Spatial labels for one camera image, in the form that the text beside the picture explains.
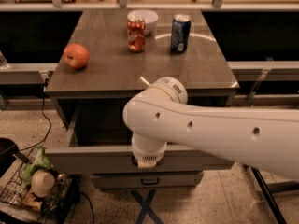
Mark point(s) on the grey top drawer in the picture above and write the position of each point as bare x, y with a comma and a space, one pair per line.
98, 142

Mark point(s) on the grey drawer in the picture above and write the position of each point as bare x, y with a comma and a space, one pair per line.
98, 142
147, 180

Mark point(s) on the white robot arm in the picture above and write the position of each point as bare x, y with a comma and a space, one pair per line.
266, 139

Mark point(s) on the grey bottom drawer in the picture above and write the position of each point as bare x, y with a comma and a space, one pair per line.
147, 180

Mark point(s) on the grey drawer cabinet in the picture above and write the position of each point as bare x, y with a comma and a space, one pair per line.
114, 74

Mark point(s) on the blue tape cross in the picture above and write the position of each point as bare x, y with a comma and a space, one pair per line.
146, 209

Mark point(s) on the cream cup in basket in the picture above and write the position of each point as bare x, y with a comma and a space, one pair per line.
42, 183

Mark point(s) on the green leafy item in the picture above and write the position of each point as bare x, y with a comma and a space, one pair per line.
41, 161

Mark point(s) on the red apple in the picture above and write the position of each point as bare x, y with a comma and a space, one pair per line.
76, 56

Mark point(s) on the black metal stand leg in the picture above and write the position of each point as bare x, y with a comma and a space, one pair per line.
268, 190

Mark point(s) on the red soda can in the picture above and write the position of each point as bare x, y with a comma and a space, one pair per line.
135, 33

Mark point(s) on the blue soda can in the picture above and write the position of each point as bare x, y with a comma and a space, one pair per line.
181, 26

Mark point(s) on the white bowl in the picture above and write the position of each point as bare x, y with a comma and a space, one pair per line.
150, 17

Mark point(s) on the black wire basket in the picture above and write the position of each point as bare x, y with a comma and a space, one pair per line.
52, 209

